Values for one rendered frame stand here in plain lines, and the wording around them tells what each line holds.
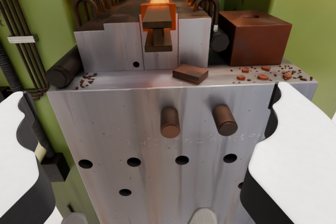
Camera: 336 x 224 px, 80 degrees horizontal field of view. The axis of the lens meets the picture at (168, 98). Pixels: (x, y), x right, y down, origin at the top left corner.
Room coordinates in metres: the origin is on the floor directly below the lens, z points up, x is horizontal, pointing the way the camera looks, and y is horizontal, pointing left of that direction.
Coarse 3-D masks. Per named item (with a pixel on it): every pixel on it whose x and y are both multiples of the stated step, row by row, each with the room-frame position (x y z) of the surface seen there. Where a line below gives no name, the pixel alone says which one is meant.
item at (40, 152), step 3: (39, 144) 0.42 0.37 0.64; (36, 147) 0.41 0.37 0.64; (39, 147) 0.41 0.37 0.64; (42, 147) 0.41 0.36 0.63; (36, 150) 0.40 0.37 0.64; (39, 150) 0.40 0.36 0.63; (42, 150) 0.41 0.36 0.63; (45, 150) 0.41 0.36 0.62; (36, 153) 0.39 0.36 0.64; (39, 153) 0.39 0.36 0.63; (42, 153) 0.40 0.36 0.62; (45, 153) 0.41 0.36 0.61; (36, 156) 0.38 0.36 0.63; (39, 156) 0.39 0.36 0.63; (42, 156) 0.39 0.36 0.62; (39, 159) 0.38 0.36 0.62
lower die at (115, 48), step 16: (128, 0) 0.53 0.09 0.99; (144, 0) 0.52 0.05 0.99; (176, 0) 0.49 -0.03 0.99; (112, 16) 0.35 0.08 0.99; (128, 16) 0.34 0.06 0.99; (176, 16) 0.30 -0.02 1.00; (192, 16) 0.31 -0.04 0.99; (208, 16) 0.31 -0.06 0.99; (80, 32) 0.30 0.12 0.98; (96, 32) 0.30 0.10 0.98; (112, 32) 0.30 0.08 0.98; (128, 32) 0.30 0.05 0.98; (144, 32) 0.30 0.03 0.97; (176, 32) 0.30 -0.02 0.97; (192, 32) 0.30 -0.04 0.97; (208, 32) 0.30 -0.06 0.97; (80, 48) 0.30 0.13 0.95; (96, 48) 0.30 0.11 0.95; (112, 48) 0.30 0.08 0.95; (128, 48) 0.30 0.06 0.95; (176, 48) 0.30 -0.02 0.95; (192, 48) 0.30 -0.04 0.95; (208, 48) 0.30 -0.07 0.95; (96, 64) 0.30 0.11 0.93; (112, 64) 0.30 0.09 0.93; (128, 64) 0.30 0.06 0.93; (144, 64) 0.30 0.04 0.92; (160, 64) 0.30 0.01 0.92; (176, 64) 0.30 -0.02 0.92; (192, 64) 0.30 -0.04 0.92
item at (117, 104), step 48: (48, 96) 0.24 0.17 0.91; (96, 96) 0.24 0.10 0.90; (144, 96) 0.24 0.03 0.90; (192, 96) 0.24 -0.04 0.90; (240, 96) 0.24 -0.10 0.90; (96, 144) 0.24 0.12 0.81; (240, 144) 0.24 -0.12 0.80; (96, 192) 0.24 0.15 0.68; (144, 192) 0.24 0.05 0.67; (192, 192) 0.24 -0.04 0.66
